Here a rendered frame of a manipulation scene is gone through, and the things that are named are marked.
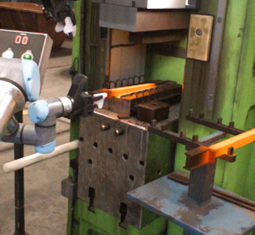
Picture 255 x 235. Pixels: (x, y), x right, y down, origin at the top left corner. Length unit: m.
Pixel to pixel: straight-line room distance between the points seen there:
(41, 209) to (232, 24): 1.81
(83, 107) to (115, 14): 0.41
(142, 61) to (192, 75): 0.53
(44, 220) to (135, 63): 1.18
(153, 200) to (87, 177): 0.57
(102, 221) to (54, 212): 0.89
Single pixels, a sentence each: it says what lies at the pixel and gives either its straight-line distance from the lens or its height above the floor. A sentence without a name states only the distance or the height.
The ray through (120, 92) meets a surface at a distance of 1.78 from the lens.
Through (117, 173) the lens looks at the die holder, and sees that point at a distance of 1.80.
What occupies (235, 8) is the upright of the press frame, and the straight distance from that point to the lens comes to 1.62.
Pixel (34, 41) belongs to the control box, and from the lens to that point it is 2.03.
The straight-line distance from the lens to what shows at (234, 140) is 1.27.
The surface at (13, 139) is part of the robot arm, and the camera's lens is 1.56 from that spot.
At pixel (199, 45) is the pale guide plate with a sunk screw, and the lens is 1.66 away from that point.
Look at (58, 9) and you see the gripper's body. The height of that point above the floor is 1.34.
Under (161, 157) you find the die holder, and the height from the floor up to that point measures 0.77.
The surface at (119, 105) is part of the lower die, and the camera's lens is 1.78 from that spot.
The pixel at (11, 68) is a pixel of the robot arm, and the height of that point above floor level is 1.22.
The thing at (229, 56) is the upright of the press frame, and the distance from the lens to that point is 1.64.
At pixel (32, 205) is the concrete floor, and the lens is 2.92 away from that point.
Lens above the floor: 1.46
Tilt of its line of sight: 17 degrees down
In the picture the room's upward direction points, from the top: 4 degrees clockwise
